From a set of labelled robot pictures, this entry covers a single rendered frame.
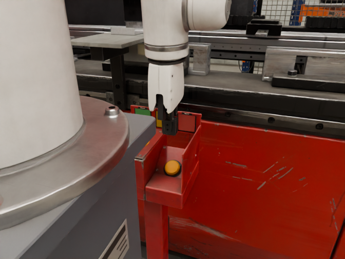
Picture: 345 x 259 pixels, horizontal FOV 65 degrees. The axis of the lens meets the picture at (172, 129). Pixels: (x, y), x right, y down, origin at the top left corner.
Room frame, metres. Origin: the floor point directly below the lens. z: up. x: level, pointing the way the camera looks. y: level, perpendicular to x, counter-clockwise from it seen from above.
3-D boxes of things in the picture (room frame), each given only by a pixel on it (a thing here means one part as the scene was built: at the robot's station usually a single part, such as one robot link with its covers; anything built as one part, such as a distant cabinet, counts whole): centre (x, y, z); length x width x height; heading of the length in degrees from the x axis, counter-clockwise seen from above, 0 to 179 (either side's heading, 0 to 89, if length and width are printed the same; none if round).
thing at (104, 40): (0.84, 0.17, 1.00); 0.26 x 0.18 x 0.01; 160
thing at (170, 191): (0.59, 0.05, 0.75); 0.20 x 0.16 x 0.18; 71
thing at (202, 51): (0.96, 0.06, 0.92); 0.39 x 0.06 x 0.10; 70
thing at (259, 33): (0.99, -0.31, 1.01); 0.26 x 0.12 x 0.05; 160
